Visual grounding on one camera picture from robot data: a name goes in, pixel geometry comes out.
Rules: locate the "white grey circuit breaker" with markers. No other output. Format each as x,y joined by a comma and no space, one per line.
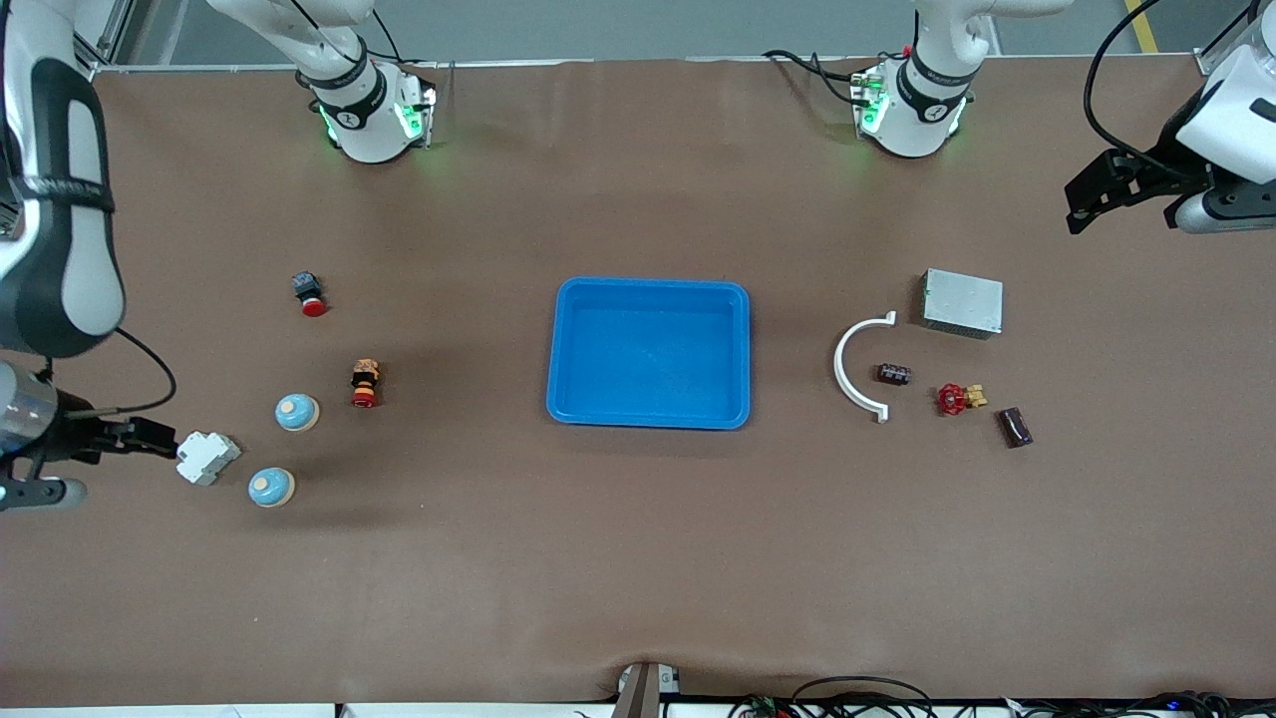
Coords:
206,457

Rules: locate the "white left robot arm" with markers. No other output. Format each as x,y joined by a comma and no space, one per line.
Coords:
922,120

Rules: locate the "blue plastic tray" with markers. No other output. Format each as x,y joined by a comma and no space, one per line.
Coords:
648,359

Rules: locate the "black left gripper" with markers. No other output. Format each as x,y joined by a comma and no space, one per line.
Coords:
1153,173

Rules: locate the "dark brown cylindrical capacitor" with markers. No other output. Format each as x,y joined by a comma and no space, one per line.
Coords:
1015,427

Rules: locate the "white curved plastic bracket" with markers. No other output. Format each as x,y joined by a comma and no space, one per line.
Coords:
840,374

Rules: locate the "perforated metal power supply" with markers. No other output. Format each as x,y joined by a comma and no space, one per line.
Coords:
962,302

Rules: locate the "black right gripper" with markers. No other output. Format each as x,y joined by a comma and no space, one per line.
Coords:
72,436

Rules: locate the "red button black base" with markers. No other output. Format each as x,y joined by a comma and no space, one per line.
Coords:
309,292

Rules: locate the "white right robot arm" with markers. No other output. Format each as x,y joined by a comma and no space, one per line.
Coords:
60,249

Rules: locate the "aluminium frame profile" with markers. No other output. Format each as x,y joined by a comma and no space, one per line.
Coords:
1208,62
110,30

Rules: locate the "blue dome bell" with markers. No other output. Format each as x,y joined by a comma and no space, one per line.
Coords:
296,412
271,487

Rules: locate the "red button yellow collar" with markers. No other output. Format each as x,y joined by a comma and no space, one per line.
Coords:
365,384

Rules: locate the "small black connector block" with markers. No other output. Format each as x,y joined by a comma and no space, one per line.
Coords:
893,374

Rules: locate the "brass valve red handwheel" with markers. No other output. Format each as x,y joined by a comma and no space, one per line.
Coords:
954,399

